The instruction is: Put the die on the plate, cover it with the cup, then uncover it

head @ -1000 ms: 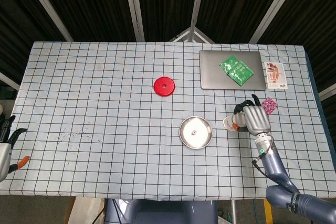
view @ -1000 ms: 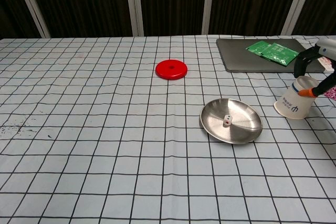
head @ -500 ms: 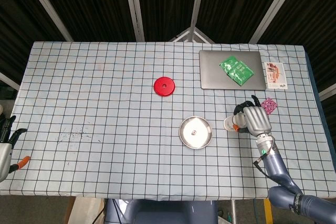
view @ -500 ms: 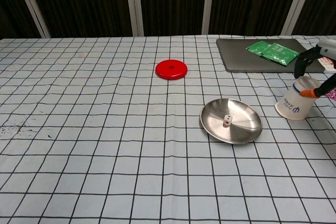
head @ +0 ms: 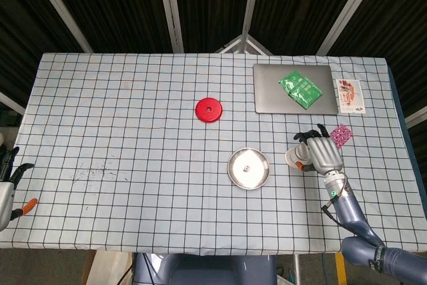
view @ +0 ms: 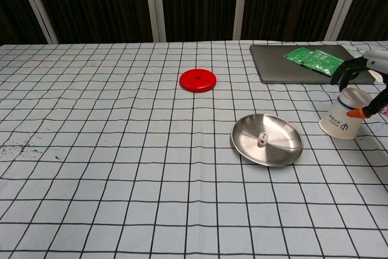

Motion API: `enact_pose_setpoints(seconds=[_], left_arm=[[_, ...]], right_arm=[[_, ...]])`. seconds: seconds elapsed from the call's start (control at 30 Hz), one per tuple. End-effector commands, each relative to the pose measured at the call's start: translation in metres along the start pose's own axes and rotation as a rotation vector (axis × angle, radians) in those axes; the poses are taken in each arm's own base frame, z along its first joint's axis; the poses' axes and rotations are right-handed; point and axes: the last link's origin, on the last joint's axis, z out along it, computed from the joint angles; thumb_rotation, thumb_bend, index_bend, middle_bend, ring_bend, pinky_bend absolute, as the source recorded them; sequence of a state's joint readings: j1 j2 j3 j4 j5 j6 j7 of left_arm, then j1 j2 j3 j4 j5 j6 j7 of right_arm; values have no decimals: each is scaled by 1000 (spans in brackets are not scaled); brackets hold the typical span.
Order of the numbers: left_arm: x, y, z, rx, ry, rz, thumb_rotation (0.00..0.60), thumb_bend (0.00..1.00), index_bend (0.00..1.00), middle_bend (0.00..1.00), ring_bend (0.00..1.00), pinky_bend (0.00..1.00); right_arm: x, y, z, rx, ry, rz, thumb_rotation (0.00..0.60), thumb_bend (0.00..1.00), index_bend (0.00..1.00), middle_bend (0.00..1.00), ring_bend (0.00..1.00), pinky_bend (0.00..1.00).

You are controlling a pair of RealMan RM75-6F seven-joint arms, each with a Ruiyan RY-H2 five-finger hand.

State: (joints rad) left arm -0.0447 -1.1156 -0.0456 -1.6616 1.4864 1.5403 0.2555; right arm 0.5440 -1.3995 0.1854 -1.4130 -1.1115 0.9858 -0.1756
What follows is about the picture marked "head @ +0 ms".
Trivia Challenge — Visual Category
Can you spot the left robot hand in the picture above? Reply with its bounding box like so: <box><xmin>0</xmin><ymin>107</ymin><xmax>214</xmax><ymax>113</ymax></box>
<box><xmin>0</xmin><ymin>146</ymin><xmax>39</xmax><ymax>231</ymax></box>

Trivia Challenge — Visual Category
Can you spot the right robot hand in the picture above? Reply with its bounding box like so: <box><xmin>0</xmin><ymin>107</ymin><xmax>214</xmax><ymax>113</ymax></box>
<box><xmin>293</xmin><ymin>123</ymin><xmax>344</xmax><ymax>176</ymax></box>

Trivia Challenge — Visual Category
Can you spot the white paper cup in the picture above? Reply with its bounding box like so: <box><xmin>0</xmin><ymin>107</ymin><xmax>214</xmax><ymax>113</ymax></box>
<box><xmin>284</xmin><ymin>144</ymin><xmax>313</xmax><ymax>170</ymax></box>

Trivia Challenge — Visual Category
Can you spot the round stainless steel plate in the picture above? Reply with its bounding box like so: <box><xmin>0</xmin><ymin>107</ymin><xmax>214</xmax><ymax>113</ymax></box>
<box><xmin>227</xmin><ymin>147</ymin><xmax>271</xmax><ymax>190</ymax></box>

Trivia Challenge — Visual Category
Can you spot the purple patterned packet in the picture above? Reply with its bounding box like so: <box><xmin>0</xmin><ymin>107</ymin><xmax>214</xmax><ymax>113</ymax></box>
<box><xmin>329</xmin><ymin>124</ymin><xmax>354</xmax><ymax>149</ymax></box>

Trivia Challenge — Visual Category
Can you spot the green foil packet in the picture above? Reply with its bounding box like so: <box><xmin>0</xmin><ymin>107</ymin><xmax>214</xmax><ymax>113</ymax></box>
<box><xmin>278</xmin><ymin>70</ymin><xmax>310</xmax><ymax>97</ymax></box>
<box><xmin>289</xmin><ymin>77</ymin><xmax>324</xmax><ymax>110</ymax></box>

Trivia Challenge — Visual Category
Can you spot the white picture card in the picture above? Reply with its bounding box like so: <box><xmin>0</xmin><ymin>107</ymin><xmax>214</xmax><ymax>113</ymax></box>
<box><xmin>335</xmin><ymin>78</ymin><xmax>367</xmax><ymax>115</ymax></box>

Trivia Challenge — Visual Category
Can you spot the grey closed laptop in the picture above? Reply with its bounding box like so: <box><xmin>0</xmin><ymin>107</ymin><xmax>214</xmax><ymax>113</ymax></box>
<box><xmin>252</xmin><ymin>63</ymin><xmax>339</xmax><ymax>115</ymax></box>

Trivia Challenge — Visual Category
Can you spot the red round disc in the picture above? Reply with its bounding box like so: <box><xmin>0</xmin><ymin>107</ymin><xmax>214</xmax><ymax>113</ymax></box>
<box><xmin>195</xmin><ymin>97</ymin><xmax>224</xmax><ymax>123</ymax></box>

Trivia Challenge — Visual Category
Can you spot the brown cardboard box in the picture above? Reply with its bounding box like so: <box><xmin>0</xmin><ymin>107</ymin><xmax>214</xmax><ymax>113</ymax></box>
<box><xmin>81</xmin><ymin>250</ymin><xmax>134</xmax><ymax>285</ymax></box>

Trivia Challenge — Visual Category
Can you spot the blue checked tablecloth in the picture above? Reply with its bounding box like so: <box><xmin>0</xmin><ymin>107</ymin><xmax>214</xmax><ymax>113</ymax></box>
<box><xmin>0</xmin><ymin>51</ymin><xmax>426</xmax><ymax>256</ymax></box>

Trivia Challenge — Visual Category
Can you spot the blue grey robot torso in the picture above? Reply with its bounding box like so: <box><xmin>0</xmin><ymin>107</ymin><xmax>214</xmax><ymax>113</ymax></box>
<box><xmin>133</xmin><ymin>253</ymin><xmax>278</xmax><ymax>285</ymax></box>

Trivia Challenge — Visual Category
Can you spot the black pleated curtain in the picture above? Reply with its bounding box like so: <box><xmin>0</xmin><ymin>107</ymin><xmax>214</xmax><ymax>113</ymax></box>
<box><xmin>0</xmin><ymin>0</ymin><xmax>427</xmax><ymax>139</ymax></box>

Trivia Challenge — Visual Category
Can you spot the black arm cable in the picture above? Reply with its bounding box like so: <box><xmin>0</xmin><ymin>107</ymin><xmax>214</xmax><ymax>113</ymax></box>
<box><xmin>321</xmin><ymin>198</ymin><xmax>354</xmax><ymax>230</ymax></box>

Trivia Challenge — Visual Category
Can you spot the white frame rail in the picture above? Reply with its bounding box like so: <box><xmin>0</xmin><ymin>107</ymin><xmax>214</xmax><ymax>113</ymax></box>
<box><xmin>0</xmin><ymin>91</ymin><xmax>26</xmax><ymax>115</ymax></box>
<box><xmin>405</xmin><ymin>106</ymin><xmax>427</xmax><ymax>129</ymax></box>

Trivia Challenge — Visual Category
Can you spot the white triangular frame brace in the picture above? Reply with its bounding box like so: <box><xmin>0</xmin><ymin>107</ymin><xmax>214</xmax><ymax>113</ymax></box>
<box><xmin>215</xmin><ymin>34</ymin><xmax>274</xmax><ymax>55</ymax></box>

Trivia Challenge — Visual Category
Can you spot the white frame post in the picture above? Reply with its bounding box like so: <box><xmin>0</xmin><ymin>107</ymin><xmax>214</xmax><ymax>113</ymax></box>
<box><xmin>315</xmin><ymin>0</ymin><xmax>388</xmax><ymax>55</ymax></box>
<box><xmin>240</xmin><ymin>0</ymin><xmax>264</xmax><ymax>53</ymax></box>
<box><xmin>155</xmin><ymin>0</ymin><xmax>185</xmax><ymax>54</ymax></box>
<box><xmin>25</xmin><ymin>0</ymin><xmax>94</xmax><ymax>54</ymax></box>

